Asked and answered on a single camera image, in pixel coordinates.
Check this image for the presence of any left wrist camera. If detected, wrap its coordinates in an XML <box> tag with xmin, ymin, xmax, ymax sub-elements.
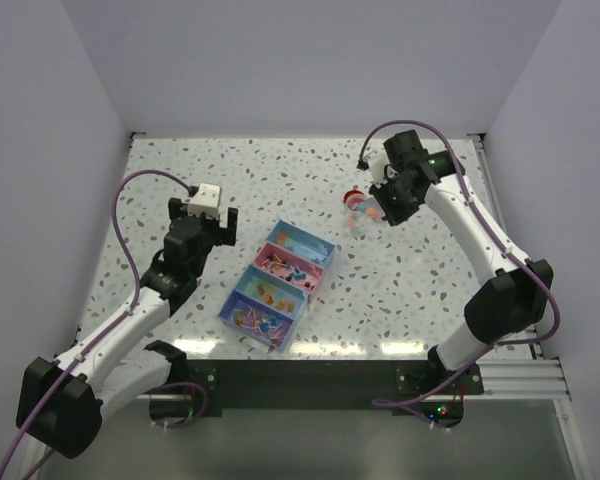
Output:
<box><xmin>186</xmin><ymin>183</ymin><xmax>222</xmax><ymax>219</ymax></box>

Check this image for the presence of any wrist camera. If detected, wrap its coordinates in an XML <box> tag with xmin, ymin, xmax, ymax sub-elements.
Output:
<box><xmin>186</xmin><ymin>183</ymin><xmax>222</xmax><ymax>219</ymax></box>
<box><xmin>357</xmin><ymin>152</ymin><xmax>398</xmax><ymax>188</ymax></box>

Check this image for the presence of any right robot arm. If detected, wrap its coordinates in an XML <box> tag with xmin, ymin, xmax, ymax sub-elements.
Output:
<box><xmin>359</xmin><ymin>130</ymin><xmax>554</xmax><ymax>393</ymax></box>

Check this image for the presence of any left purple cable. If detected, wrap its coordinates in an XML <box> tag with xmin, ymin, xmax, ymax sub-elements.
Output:
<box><xmin>0</xmin><ymin>169</ymin><xmax>209</xmax><ymax>480</ymax></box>

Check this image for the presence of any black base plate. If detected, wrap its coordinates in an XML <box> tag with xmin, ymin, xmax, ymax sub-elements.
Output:
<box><xmin>128</xmin><ymin>357</ymin><xmax>485</xmax><ymax>434</ymax></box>

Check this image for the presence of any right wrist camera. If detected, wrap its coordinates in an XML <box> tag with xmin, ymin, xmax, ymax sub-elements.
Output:
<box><xmin>357</xmin><ymin>152</ymin><xmax>398</xmax><ymax>188</ymax></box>

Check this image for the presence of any blue end candy bin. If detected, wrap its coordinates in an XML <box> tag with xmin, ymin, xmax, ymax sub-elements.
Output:
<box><xmin>263</xmin><ymin>220</ymin><xmax>336</xmax><ymax>270</ymax></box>

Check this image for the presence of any purple candy bin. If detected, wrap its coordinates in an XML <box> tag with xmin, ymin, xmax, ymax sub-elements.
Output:
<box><xmin>218</xmin><ymin>291</ymin><xmax>294</xmax><ymax>351</ymax></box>

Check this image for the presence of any red jar lid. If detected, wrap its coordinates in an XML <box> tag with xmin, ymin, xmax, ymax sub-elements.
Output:
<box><xmin>343</xmin><ymin>190</ymin><xmax>366</xmax><ymax>204</ymax></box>

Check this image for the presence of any purple cable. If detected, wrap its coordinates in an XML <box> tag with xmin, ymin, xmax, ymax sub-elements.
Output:
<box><xmin>0</xmin><ymin>169</ymin><xmax>209</xmax><ymax>480</ymax></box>
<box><xmin>358</xmin><ymin>118</ymin><xmax>562</xmax><ymax>420</ymax></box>

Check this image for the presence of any clear plastic jar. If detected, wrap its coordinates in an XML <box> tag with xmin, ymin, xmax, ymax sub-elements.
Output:
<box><xmin>345</xmin><ymin>196</ymin><xmax>368</xmax><ymax>237</ymax></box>

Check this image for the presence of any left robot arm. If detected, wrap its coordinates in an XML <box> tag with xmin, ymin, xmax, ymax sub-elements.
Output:
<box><xmin>16</xmin><ymin>184</ymin><xmax>238</xmax><ymax>459</ymax></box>

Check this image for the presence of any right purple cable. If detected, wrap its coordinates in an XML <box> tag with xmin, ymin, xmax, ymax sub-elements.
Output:
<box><xmin>358</xmin><ymin>118</ymin><xmax>562</xmax><ymax>420</ymax></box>

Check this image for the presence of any pink candy bin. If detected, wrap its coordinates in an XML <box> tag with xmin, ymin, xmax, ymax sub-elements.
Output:
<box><xmin>253</xmin><ymin>242</ymin><xmax>325</xmax><ymax>300</ymax></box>

